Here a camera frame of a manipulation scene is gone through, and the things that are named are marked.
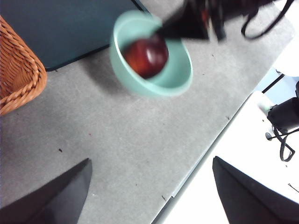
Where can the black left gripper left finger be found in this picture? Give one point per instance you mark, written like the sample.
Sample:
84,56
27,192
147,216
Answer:
46,205

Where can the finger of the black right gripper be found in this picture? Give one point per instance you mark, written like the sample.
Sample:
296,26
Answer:
187,25

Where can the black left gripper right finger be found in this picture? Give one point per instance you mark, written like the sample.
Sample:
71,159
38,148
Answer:
252,203

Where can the teal ribbed bowl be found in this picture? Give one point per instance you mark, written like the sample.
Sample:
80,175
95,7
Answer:
177,74

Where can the dark purple plum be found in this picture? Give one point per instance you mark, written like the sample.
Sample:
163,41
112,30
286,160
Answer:
144,58

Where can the black box-shaped device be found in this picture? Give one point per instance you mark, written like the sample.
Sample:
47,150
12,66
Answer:
285,114

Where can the white cylinder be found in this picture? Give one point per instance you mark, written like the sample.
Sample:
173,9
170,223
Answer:
264,100

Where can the black rectangular tray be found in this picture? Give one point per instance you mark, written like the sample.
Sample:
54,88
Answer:
70,28

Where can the brown wicker basket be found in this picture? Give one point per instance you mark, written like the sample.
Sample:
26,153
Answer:
18,77

